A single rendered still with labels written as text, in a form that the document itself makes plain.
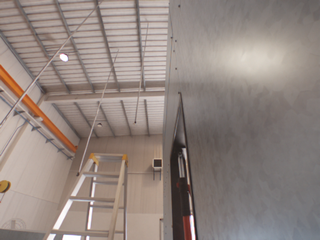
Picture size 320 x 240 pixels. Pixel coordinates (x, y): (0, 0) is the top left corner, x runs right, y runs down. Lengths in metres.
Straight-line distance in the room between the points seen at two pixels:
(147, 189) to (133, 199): 1.07
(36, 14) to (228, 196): 7.90
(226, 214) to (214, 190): 0.04
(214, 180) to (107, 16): 6.86
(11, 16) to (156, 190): 11.25
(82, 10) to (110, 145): 9.02
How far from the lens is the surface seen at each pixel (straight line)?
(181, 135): 0.74
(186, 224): 0.78
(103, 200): 1.24
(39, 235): 3.41
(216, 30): 0.25
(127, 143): 12.25
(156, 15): 6.77
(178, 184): 0.81
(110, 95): 8.67
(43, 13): 7.79
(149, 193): 10.82
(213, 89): 0.24
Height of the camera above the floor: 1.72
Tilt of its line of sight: 37 degrees up
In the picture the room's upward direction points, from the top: straight up
